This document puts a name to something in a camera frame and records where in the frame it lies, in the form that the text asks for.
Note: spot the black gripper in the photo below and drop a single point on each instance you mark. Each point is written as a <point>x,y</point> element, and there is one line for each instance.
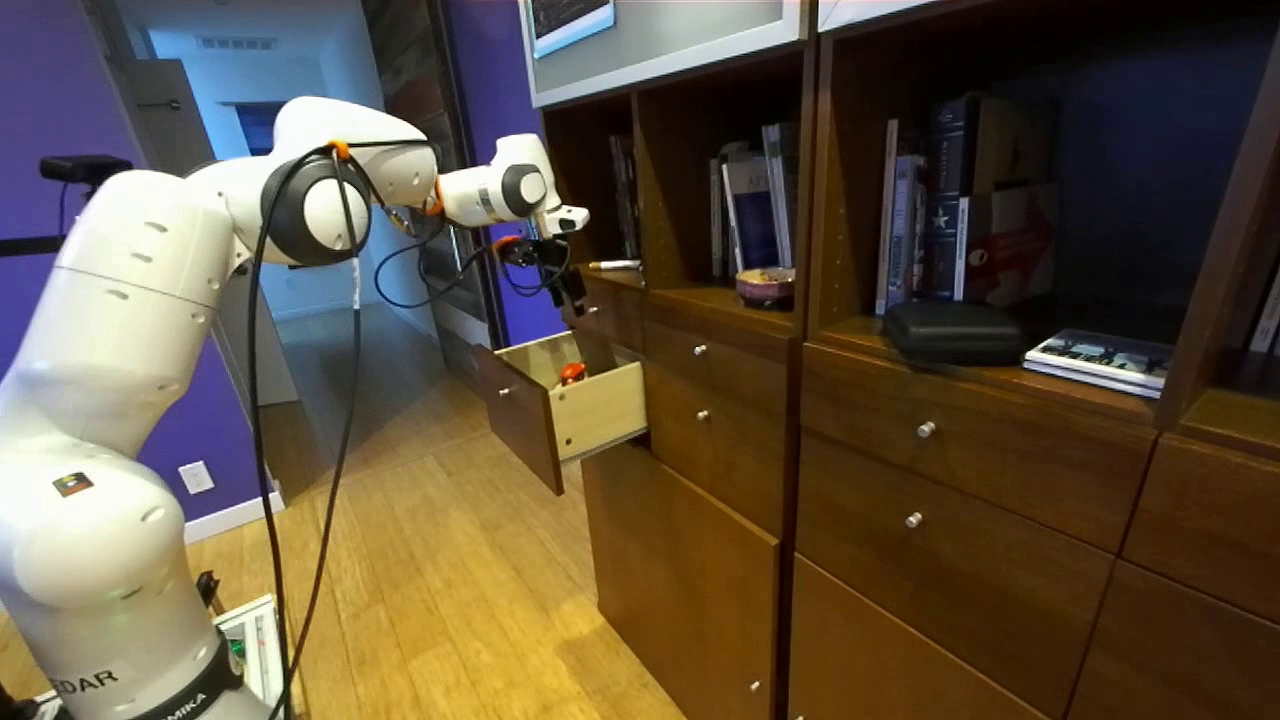
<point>549,253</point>

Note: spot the brown wooden drawer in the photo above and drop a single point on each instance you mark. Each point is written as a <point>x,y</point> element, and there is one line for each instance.
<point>619,323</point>
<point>724,364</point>
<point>1215,520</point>
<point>984,444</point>
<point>975,544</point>
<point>724,455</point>

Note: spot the white box at robot base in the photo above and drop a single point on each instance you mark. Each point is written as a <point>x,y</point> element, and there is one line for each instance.
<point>255,647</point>

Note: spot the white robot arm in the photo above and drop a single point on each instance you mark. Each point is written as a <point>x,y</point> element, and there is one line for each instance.
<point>122,347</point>

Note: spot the brown drawer with tools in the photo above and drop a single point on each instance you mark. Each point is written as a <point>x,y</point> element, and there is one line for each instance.
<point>524,412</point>

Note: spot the white marker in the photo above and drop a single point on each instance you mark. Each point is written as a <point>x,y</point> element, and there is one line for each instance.
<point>615,265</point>

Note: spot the orange and black tool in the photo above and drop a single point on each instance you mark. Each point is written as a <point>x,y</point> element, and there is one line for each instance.
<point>570,375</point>

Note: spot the short dark book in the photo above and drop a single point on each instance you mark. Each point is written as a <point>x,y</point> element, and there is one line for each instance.
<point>744,213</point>

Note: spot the tall grey book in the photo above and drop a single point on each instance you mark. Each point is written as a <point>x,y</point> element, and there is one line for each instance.
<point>778,184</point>

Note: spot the brown wooden shelving cabinet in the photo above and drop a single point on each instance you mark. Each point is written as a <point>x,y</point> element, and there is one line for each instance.
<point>805,201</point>

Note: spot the frosted glass cabinet door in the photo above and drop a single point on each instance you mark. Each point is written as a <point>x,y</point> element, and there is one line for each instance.
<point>865,9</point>
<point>693,40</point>

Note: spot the brown wooden cabinet door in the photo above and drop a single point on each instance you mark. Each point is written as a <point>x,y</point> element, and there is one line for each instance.
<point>880,653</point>
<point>1172,653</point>
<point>681,573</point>

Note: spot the thin white book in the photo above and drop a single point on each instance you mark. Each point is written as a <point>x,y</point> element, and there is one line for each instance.
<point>884,221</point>

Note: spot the black case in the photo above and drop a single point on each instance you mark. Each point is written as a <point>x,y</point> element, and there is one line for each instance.
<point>953,331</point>

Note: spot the tall black book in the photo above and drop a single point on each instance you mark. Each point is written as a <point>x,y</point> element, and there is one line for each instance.
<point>949,201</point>

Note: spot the flat white patterned box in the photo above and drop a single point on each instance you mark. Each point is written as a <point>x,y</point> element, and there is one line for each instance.
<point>1099,361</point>

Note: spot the white leaning book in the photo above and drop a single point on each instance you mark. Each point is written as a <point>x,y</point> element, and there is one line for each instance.
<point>1266,316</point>

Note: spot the white wall outlet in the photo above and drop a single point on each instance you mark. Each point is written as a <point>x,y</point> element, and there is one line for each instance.
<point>199,478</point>

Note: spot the black camera stand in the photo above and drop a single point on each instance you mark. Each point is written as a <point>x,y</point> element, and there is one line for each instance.
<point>81,169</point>

